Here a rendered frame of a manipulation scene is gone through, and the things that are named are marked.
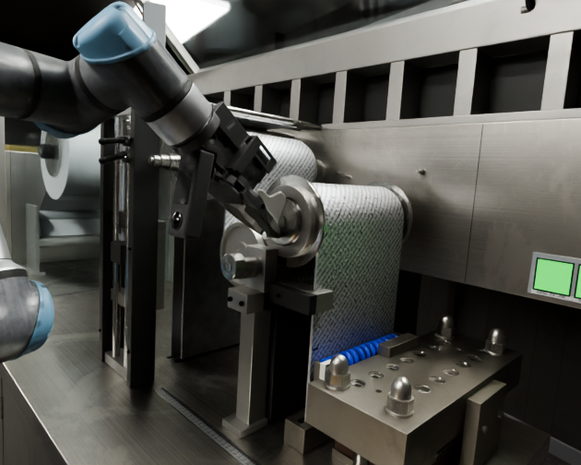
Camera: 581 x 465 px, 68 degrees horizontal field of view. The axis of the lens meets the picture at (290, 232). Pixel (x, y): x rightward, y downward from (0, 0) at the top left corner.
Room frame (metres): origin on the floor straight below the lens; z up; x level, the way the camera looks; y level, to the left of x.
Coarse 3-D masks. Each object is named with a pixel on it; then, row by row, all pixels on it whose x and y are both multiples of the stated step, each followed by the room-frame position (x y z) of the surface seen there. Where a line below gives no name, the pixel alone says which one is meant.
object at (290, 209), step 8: (288, 200) 0.66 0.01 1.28; (288, 208) 0.66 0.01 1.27; (296, 208) 0.65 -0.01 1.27; (280, 216) 0.67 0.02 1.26; (288, 216) 0.66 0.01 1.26; (296, 216) 0.64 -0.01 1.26; (280, 224) 0.67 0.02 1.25; (288, 224) 0.65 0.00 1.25; (296, 224) 0.64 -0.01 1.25; (280, 232) 0.67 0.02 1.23; (288, 232) 0.65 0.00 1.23; (296, 232) 0.65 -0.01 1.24; (272, 240) 0.68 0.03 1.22; (280, 240) 0.67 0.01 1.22; (288, 240) 0.65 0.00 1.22
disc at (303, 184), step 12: (276, 180) 0.71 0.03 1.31; (288, 180) 0.69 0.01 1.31; (300, 180) 0.67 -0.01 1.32; (312, 192) 0.65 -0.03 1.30; (324, 216) 0.63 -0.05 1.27; (324, 228) 0.63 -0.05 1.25; (264, 240) 0.72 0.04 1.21; (312, 240) 0.65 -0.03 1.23; (312, 252) 0.64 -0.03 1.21; (288, 264) 0.68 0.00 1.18; (300, 264) 0.66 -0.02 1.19
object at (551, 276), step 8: (544, 264) 0.70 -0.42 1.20; (552, 264) 0.69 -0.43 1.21; (560, 264) 0.69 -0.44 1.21; (568, 264) 0.68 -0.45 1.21; (544, 272) 0.70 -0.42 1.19; (552, 272) 0.69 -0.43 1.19; (560, 272) 0.69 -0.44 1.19; (568, 272) 0.68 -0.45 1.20; (536, 280) 0.71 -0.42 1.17; (544, 280) 0.70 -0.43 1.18; (552, 280) 0.69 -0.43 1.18; (560, 280) 0.68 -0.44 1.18; (568, 280) 0.68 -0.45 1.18; (536, 288) 0.71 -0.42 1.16; (544, 288) 0.70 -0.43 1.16; (552, 288) 0.69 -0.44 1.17; (560, 288) 0.68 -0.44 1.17; (568, 288) 0.67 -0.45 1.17
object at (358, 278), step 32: (320, 256) 0.64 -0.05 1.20; (352, 256) 0.70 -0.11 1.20; (384, 256) 0.77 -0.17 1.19; (320, 288) 0.65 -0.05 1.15; (352, 288) 0.71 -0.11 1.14; (384, 288) 0.77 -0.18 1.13; (320, 320) 0.65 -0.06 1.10; (352, 320) 0.71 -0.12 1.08; (384, 320) 0.78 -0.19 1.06; (320, 352) 0.66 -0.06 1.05
